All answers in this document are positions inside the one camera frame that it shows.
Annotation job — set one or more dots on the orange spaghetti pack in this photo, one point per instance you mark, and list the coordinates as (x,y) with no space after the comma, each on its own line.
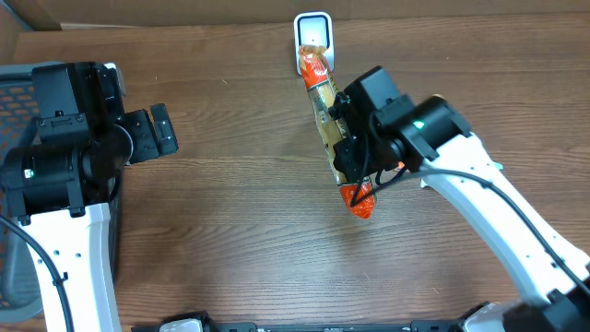
(323,92)

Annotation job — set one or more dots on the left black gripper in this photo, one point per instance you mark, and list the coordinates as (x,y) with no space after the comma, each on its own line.
(142,136)

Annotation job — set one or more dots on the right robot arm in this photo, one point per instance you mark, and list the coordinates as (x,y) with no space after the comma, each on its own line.
(433,142)

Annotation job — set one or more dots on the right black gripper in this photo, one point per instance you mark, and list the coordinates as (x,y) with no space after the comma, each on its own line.
(356,163)

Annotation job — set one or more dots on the grey plastic basket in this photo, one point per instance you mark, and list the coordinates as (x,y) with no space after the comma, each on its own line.
(14,276)

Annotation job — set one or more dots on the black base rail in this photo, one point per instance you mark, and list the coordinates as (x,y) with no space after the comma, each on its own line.
(414,326)

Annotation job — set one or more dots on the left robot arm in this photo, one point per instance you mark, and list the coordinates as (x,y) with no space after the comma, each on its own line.
(60,182)

